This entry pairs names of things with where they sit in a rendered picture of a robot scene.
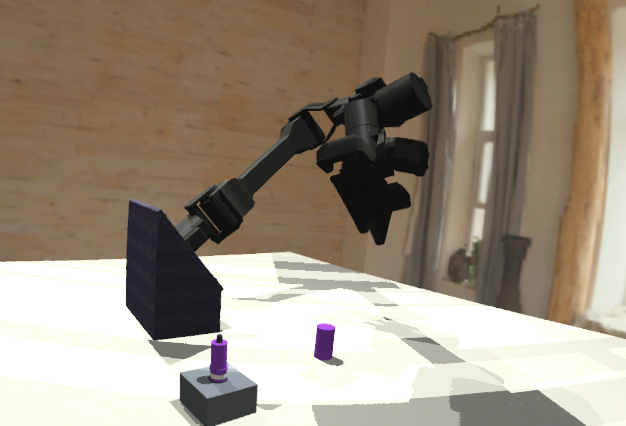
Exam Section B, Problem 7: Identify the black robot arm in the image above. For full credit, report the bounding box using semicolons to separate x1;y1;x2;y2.
175;72;433;252

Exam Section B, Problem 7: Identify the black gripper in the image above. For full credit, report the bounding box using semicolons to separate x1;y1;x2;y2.
316;125;411;245

